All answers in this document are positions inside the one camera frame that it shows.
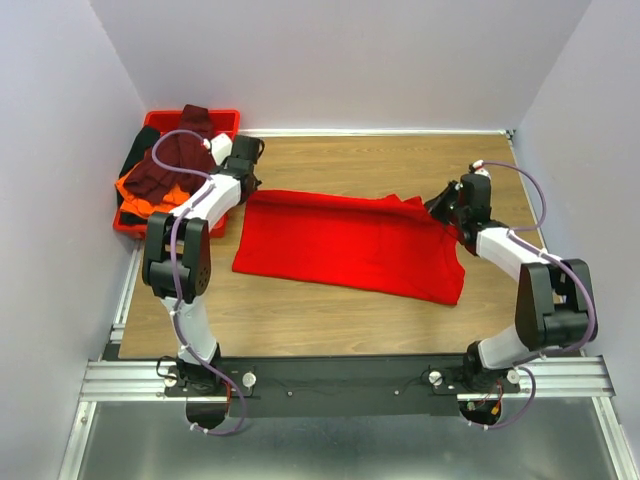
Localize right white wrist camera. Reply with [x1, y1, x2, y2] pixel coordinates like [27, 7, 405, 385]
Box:
[469, 160, 491, 178]

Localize red plastic bin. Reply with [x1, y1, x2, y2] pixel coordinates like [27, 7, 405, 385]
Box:
[112, 109, 241, 240]

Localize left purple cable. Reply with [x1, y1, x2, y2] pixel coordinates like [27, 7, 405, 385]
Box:
[151, 129, 249, 437]

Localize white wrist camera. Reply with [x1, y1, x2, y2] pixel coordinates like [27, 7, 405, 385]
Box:
[202, 133, 233, 165]
[469, 160, 491, 178]

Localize purple cable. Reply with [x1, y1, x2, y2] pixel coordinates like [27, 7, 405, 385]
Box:
[151, 129, 249, 437]
[467, 159, 599, 431]

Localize orange t shirt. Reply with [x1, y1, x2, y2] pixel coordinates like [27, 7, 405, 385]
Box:
[115, 167, 191, 221]

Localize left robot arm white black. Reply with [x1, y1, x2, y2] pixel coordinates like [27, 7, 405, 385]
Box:
[142, 129, 265, 395]

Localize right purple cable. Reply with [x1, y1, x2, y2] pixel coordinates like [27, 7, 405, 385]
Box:
[467, 159, 599, 431]

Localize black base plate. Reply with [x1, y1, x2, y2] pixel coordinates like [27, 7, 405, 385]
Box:
[156, 354, 520, 427]

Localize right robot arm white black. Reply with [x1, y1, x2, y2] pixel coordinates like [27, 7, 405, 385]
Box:
[425, 172, 598, 392]

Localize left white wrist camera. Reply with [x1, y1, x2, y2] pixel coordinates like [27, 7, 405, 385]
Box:
[202, 133, 233, 165]

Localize black t shirt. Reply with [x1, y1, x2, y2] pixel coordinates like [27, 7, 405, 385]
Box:
[118, 125, 161, 178]

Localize bright red t shirt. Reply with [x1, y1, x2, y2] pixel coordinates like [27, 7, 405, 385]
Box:
[232, 190, 465, 306]

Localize maroon t shirt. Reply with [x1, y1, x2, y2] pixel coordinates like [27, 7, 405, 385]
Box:
[123, 105, 215, 205]

